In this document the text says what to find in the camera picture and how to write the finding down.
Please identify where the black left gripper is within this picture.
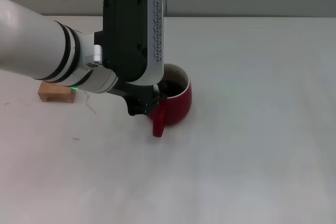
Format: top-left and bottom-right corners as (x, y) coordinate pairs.
(107, 81), (169, 116)

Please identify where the red ceramic cup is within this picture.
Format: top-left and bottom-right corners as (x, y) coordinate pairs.
(145, 63), (193, 138)

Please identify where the light wooden block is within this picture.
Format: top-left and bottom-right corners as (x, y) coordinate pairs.
(38, 81), (77, 103)

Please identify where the black silver wrist camera box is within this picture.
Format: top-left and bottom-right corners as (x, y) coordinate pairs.
(101, 0), (166, 87)

